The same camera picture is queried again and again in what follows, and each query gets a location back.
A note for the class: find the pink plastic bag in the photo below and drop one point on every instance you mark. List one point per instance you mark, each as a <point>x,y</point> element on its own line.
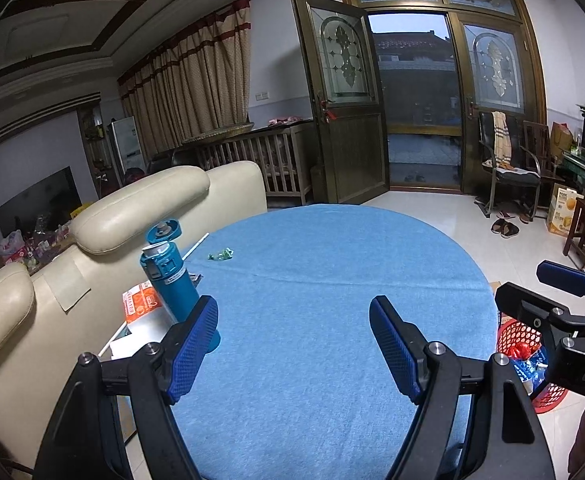
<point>11,247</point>

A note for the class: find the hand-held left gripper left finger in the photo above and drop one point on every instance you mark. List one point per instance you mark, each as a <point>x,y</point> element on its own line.
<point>195,350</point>

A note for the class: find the striped beige scarf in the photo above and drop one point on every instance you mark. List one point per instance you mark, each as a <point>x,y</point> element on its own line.
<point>501,140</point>

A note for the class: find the blue tablecloth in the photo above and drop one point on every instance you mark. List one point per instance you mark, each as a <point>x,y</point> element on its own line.
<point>312,260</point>

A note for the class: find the beige striped curtain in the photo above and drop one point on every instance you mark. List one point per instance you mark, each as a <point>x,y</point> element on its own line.
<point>192,75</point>

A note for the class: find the white air conditioner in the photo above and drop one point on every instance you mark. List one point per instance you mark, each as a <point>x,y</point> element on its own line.
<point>125,142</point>

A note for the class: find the orange and white box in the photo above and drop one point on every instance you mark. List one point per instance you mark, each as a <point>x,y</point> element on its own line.
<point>140,302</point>

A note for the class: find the glass desk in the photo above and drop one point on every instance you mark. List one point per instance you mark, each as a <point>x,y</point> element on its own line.
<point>582,165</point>

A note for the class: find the cardboard box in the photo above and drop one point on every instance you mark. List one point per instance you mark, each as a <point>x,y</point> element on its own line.
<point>495,286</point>

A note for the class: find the brown slipper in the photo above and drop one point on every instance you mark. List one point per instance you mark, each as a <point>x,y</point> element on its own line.
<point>502,227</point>
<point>511,232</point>

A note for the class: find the open wooden glass door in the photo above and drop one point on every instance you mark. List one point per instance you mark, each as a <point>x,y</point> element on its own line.
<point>357,155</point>

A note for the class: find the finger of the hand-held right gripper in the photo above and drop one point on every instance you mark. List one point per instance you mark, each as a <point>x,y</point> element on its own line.
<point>527,310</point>
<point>564,277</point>

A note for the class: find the blue plastic bag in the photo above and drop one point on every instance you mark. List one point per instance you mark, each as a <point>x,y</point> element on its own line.
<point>534,367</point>

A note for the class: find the wooden crib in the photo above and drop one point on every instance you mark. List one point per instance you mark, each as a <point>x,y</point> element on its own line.
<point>272,160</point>

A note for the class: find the dark wooden chair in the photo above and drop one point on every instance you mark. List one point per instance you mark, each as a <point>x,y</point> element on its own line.
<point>534,140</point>

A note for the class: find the closed wooden glass door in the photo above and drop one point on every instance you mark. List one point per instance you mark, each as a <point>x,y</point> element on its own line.
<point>492,60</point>

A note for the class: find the green candy wrapper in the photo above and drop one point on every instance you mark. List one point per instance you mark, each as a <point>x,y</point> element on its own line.
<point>221,255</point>

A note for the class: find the blue insulated bottle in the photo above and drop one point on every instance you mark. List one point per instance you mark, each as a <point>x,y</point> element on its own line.
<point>172,285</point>

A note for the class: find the black television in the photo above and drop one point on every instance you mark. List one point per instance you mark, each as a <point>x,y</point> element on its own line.
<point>37,205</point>

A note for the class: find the orange printed carton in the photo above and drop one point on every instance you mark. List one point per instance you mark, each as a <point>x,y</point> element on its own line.
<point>562,212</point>

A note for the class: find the dark wooden stool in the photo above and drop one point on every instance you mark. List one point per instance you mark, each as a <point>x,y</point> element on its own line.
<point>584,210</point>

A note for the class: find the red plastic basket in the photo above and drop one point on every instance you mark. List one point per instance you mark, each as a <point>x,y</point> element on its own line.
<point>514,335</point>

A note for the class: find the pink cloth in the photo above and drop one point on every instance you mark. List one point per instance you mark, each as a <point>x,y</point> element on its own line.
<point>285,121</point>

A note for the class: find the white stick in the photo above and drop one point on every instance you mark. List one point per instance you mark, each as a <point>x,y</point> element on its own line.
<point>197,246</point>

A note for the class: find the black armchair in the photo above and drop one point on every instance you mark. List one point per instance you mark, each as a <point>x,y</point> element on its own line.
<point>514,177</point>

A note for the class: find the cream leather sofa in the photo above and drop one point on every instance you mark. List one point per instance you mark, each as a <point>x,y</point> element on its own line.
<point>122,210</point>

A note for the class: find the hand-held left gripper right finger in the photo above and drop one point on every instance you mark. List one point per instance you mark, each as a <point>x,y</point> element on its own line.
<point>395,350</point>

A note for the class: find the brown paper bag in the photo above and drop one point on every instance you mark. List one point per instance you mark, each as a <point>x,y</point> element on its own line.
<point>561,139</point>

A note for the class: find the red wrapper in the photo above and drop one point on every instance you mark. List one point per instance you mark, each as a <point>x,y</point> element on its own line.
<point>522,350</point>

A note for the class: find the red slipper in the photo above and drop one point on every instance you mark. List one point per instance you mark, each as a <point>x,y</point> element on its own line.
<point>524,218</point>
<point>504,215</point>

